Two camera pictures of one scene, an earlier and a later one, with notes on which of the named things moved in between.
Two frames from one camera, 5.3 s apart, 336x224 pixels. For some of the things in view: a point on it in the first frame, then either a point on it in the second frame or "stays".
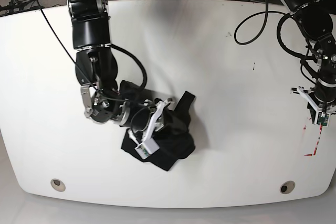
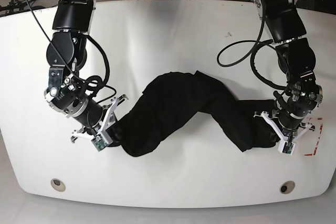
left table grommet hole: (58, 184) stays
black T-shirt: (174, 138) -> (172, 100)
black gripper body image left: (139, 117) -> (90, 115)
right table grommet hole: (287, 187) stays
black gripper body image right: (325, 92) -> (290, 120)
